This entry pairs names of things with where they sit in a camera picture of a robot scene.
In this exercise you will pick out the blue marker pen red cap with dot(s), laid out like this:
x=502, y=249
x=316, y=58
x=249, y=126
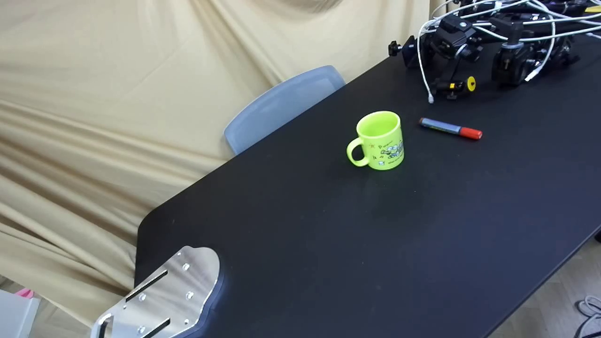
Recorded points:
x=446, y=126

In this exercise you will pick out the lime green plastic cup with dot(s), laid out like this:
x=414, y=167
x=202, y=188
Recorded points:
x=382, y=144

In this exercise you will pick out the blue-grey chair back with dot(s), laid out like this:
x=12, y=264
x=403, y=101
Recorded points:
x=275, y=109

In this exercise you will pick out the beige cloth backdrop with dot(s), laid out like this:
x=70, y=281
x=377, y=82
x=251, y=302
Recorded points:
x=95, y=94

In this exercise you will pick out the small pink object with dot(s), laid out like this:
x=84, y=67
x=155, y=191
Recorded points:
x=25, y=293

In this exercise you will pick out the white box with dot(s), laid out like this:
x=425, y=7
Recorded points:
x=14, y=315

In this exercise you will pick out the patterned grey rug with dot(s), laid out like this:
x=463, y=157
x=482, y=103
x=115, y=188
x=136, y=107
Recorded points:
x=591, y=317

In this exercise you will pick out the black mount yellow knob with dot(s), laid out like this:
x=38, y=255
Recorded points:
x=470, y=82

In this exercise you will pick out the black camera rig pile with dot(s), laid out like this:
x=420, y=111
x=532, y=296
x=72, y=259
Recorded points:
x=457, y=43

